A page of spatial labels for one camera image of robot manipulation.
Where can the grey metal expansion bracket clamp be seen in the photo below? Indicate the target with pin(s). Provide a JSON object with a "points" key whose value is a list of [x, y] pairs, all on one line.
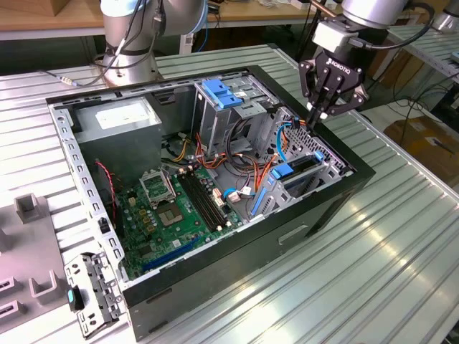
{"points": [[100, 283]]}

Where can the green motherboard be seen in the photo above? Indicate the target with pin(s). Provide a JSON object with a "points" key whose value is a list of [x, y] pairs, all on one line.
{"points": [[179, 233]]}

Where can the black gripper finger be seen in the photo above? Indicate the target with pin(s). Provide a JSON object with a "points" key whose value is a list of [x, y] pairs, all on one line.
{"points": [[358, 96], [305, 82]]}

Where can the grey optical drive cage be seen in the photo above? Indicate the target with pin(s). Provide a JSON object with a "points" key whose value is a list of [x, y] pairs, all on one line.
{"points": [[211, 122]]}

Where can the black latch with teal tab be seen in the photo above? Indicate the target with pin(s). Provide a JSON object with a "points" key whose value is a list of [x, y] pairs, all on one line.
{"points": [[71, 297]]}

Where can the metal slat side table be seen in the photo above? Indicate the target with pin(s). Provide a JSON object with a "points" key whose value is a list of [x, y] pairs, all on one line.
{"points": [[430, 46]]}

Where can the grey parts rack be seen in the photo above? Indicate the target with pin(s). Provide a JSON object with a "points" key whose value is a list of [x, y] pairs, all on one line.
{"points": [[32, 247]]}

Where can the blue plastic drive latch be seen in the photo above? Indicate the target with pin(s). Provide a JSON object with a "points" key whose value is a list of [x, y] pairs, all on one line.
{"points": [[222, 96]]}

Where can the grey power supply unit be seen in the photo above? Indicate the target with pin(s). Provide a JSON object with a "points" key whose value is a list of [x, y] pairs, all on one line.
{"points": [[118, 150]]}

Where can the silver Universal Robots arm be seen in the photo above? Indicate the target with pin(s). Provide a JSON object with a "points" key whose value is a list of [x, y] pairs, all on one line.
{"points": [[373, 12]]}

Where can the black tripod stand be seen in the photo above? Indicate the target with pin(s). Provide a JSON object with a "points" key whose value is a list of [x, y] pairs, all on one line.
{"points": [[307, 36]]}

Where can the black open PC case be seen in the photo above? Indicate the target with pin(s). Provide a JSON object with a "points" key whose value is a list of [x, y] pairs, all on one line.
{"points": [[229, 265]]}

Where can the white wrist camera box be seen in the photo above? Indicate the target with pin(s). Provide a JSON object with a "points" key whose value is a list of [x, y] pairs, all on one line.
{"points": [[331, 34]]}

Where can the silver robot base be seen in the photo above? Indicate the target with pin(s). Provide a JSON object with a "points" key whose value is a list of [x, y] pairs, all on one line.
{"points": [[448, 21]]}

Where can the CPU socket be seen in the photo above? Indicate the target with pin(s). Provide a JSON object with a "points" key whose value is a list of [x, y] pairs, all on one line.
{"points": [[170, 216]]}

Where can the grey metal disk bay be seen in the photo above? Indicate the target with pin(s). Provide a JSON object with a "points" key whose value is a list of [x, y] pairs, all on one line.
{"points": [[276, 190]]}

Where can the blue expansion slot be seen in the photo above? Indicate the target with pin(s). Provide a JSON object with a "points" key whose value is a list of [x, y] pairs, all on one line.
{"points": [[168, 255]]}

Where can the hard disk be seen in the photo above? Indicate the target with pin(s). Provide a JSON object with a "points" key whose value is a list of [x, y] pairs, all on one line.
{"points": [[281, 172]]}

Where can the black RAM slot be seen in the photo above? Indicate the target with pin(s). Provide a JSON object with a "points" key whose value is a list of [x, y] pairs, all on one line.
{"points": [[211, 202], [196, 202], [206, 202], [201, 202]]}

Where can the wooden desk with white frame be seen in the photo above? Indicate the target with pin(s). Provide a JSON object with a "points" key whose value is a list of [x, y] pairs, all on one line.
{"points": [[36, 18]]}

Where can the brown cardboard box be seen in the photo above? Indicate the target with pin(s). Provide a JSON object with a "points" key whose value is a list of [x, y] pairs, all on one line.
{"points": [[423, 143]]}

